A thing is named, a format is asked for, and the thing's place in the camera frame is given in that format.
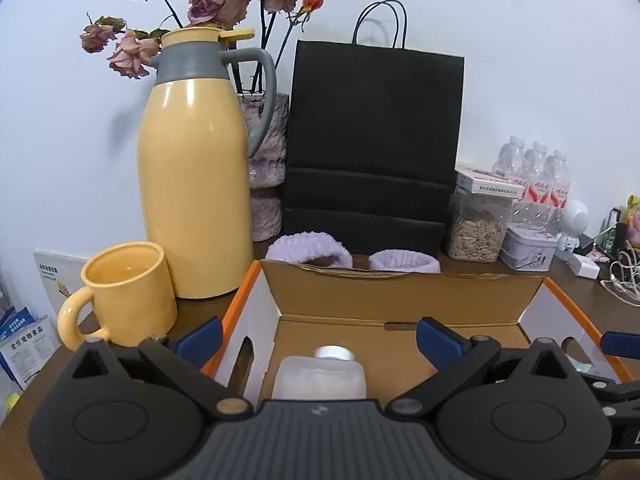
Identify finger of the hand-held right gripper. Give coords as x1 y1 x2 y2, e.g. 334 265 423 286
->
602 331 640 358
580 366 640 403

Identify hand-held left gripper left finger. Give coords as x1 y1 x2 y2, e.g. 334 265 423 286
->
71 317 253 421

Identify clear seed container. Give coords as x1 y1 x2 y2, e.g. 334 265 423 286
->
446 187 516 263

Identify white flat carton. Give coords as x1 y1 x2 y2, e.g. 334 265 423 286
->
454 162 527 201

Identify purple terry headband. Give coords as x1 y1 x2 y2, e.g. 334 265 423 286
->
369 249 442 275
265 231 353 273

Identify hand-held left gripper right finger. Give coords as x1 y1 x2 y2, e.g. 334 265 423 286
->
385 317 576 420

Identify red cardboard box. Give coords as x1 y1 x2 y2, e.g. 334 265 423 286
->
200 259 633 406

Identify yellow pink snack packet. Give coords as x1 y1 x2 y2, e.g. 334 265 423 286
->
625 195 640 248

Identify black paper bag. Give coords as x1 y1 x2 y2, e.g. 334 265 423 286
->
281 0 466 261

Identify yellow thermos jug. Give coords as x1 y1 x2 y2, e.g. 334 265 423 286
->
136 27 277 301

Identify white charger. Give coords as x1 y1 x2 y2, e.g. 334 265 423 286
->
572 252 601 279

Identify blue and white leaflets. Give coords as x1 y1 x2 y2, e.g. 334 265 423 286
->
0 305 63 391

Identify dried rose bouquet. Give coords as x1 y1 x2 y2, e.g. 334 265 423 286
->
79 0 325 96

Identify white robot toy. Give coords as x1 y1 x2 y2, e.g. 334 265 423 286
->
555 199 594 261

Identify white leaflet card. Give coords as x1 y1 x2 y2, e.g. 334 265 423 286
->
32 247 91 321

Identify pink textured vase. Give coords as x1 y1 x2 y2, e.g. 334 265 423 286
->
235 91 291 243

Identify grey tin box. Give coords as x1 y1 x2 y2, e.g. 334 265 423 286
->
499 224 558 272

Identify tangle of white cables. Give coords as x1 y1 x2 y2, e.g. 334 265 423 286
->
597 247 640 306

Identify yellow mug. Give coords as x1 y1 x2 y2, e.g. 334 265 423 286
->
56 241 178 353

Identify white plastic box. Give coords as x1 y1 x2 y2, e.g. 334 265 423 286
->
270 356 368 402

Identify black and green gadget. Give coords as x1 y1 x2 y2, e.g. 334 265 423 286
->
597 207 628 261

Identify clear water bottle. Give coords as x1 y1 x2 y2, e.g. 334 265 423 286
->
542 149 572 231
520 141 550 231
491 135 527 181

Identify white round lid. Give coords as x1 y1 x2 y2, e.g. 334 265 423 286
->
314 345 357 362

